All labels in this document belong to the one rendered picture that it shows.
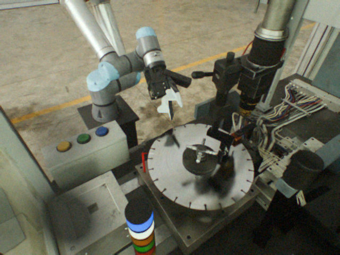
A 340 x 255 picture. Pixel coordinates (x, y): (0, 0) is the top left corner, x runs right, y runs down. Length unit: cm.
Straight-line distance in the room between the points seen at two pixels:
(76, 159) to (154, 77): 40
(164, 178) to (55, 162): 38
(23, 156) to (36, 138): 173
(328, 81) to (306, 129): 69
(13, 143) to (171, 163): 41
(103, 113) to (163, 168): 55
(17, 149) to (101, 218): 27
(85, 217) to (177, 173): 28
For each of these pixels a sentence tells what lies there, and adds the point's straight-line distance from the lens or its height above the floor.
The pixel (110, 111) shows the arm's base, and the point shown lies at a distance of 113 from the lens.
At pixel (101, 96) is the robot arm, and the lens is 108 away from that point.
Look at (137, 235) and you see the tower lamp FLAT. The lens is 41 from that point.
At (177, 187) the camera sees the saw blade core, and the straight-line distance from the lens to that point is 64.
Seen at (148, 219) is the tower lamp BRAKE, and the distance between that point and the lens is 38.
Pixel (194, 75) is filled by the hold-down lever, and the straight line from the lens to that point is 57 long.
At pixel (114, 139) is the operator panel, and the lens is 85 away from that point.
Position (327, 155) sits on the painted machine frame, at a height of 105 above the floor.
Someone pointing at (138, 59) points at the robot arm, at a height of 109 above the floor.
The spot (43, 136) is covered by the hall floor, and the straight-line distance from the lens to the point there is 237.
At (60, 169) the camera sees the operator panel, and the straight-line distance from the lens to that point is 85.
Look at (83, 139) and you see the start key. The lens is 87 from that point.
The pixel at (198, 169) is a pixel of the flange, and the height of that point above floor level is 96.
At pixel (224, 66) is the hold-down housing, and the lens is 55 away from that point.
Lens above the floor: 150
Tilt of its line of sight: 43 degrees down
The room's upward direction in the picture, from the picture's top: 1 degrees clockwise
